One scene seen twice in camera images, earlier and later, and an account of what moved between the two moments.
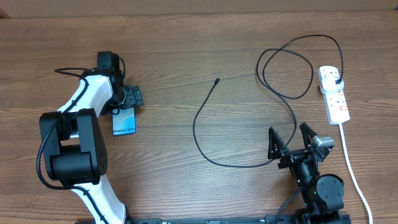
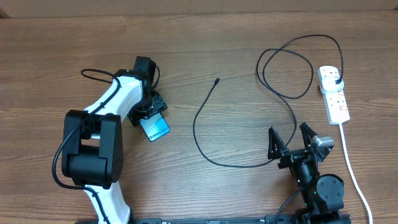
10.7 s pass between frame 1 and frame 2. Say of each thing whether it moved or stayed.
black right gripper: stayed
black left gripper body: moved
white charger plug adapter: stayed
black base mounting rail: stayed
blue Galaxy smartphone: moved
